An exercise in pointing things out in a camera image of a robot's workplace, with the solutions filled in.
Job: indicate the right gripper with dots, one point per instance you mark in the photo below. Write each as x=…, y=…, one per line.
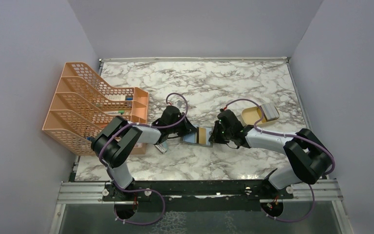
x=215, y=137

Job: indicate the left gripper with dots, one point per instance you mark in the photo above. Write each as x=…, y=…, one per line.
x=187, y=126

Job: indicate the gold credit card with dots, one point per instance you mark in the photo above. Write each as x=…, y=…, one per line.
x=202, y=136

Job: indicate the grey card holder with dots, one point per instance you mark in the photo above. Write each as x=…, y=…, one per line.
x=191, y=139

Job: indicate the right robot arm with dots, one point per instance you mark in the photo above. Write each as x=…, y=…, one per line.
x=308, y=158

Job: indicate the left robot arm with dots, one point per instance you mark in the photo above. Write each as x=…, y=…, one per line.
x=114, y=144

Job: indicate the yellow oval card tray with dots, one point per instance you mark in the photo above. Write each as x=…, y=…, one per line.
x=250, y=115

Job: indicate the small blue white clip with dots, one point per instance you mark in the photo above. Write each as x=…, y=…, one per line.
x=162, y=147

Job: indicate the orange mesh file organizer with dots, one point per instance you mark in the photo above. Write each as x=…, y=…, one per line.
x=84, y=103

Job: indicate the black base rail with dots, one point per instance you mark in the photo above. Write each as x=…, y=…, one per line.
x=195, y=195

